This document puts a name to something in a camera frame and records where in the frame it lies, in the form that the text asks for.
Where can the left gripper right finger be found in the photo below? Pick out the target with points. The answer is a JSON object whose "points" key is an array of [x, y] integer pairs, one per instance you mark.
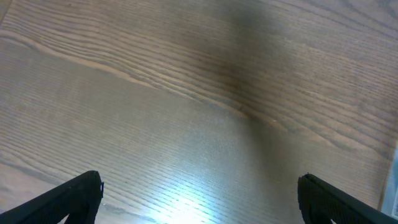
{"points": [[322, 203]]}

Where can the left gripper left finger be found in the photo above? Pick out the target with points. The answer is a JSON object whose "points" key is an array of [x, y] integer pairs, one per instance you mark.
{"points": [[75, 201]]}

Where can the clear plastic container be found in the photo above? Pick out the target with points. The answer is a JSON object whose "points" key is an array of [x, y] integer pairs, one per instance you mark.
{"points": [[389, 203]]}

